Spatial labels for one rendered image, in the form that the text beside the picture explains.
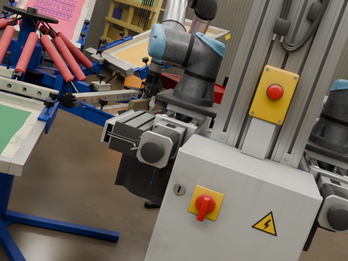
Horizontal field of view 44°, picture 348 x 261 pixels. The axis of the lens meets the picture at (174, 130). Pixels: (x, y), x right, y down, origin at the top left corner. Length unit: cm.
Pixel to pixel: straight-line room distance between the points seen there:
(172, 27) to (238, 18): 911
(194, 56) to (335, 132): 53
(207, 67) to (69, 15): 230
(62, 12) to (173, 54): 228
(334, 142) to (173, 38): 63
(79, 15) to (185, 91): 230
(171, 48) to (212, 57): 14
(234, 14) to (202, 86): 915
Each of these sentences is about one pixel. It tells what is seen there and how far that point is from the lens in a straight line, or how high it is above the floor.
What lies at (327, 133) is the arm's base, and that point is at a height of 130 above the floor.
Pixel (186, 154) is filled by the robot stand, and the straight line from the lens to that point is 100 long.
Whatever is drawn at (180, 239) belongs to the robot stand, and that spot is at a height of 102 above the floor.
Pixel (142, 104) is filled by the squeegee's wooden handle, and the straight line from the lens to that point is 222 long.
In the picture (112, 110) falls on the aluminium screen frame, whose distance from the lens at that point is 231.
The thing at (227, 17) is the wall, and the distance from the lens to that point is 1064.
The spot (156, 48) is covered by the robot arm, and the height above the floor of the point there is 140.
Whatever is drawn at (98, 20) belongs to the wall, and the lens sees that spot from 1140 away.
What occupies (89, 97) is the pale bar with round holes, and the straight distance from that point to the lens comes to 221.
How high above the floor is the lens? 150
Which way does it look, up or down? 13 degrees down
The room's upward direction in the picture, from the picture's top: 17 degrees clockwise
